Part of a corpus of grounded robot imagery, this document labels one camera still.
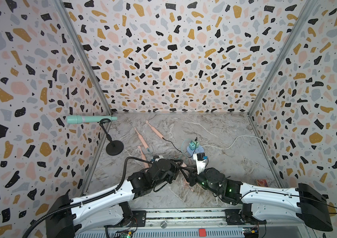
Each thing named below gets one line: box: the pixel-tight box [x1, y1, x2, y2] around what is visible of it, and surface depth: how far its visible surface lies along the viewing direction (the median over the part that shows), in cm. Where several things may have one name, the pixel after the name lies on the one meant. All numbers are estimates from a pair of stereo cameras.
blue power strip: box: [186, 144, 205, 156], surface depth 99 cm
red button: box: [198, 228, 207, 238], surface depth 73 cm
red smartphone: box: [256, 178, 269, 188], surface depth 87 cm
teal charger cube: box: [188, 141, 196, 151], surface depth 96 cm
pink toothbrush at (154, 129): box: [145, 119, 164, 139], surface depth 111 cm
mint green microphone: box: [66, 115, 118, 124], surface depth 73 cm
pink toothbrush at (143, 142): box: [133, 126, 150, 150], surface depth 104 cm
